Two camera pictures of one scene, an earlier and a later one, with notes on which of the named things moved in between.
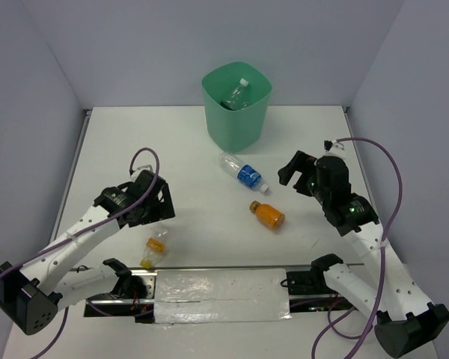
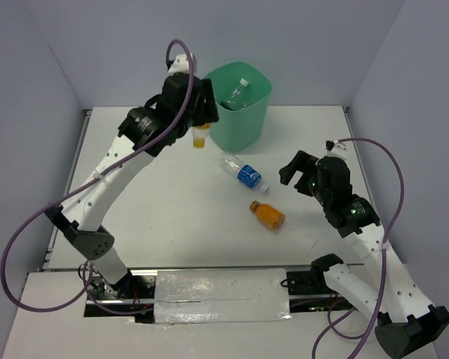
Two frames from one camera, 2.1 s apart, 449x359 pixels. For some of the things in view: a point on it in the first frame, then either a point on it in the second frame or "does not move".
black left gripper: x=163 y=210 → x=210 y=109
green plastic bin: x=243 y=130 does not move
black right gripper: x=285 y=173 does not move
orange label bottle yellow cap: x=155 y=247 → x=199 y=135
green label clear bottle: x=237 y=100 does not move
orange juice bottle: x=267 y=215 does not move
